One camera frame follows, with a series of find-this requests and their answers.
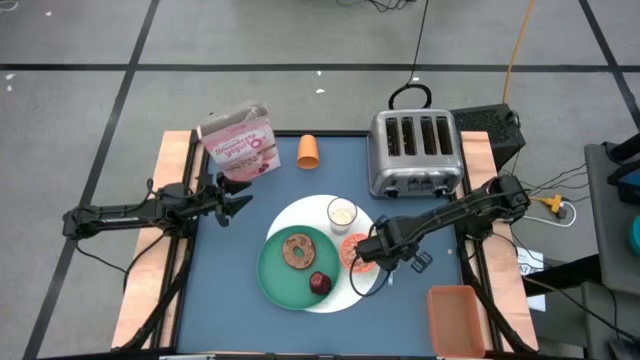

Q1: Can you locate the teal round object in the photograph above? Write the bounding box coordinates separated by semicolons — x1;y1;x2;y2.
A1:
627;214;640;259

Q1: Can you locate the black computer box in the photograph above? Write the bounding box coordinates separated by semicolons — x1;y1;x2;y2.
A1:
448;103;527;171

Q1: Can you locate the black floor cable bundle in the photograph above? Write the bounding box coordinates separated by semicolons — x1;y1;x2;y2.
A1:
335;0;417;14

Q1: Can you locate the white paper sheet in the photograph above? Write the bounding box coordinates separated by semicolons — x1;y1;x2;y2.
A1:
516;247;546;312

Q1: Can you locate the pink strawberry yogurt cereal box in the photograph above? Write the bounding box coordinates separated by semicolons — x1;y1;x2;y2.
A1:
196;101;282;182

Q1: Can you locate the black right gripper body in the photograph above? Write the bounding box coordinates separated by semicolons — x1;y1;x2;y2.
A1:
369;219;409;271

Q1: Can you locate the cream round woven placemat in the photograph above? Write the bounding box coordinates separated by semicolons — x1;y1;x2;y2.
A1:
264;194;384;315

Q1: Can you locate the black looped gripper cable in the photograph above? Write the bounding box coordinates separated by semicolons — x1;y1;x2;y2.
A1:
348;252;396;299

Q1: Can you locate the dark red apple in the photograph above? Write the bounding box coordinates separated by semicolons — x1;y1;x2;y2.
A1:
308;271;333;296

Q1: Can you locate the clear drinking glass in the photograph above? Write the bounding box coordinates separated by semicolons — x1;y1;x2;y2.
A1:
326;197;359;236

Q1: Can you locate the green round plate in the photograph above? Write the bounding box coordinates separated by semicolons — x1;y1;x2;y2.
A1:
256;224;342;311

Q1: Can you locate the silver four-slot toaster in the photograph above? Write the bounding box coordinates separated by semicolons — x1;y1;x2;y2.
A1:
367;108;466;200

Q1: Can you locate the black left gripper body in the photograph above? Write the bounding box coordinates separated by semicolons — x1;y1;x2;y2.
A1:
197;172;235;227

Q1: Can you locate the yellow power splitter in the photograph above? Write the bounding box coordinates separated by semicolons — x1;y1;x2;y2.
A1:
529;193;569;220

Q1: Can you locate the wooden side board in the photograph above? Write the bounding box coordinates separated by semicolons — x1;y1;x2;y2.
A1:
110;130;201;351
458;130;540;351

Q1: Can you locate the white power cable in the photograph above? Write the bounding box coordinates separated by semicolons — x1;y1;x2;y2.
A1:
522;199;579;229

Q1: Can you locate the orange plastic cup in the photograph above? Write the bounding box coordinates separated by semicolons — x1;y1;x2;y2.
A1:
296;133;321;170

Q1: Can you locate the orange plastic tray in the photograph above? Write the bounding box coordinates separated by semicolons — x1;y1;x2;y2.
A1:
426;284;486;359

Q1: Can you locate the brown bagel half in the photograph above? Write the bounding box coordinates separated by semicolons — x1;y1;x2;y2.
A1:
282;233;317;271

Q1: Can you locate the black power cable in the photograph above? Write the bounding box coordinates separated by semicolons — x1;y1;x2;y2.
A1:
387;0;432;110

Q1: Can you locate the grey side cabinet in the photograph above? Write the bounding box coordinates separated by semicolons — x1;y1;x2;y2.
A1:
582;142;640;360

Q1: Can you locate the blue patterned bowl orange inside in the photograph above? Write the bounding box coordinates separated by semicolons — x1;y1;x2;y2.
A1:
338;232;379;275

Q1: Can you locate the black device blue screen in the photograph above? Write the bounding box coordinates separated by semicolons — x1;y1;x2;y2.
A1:
606;163;640;204

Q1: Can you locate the yellow power cable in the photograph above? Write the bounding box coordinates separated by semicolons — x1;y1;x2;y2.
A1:
502;0;536;105

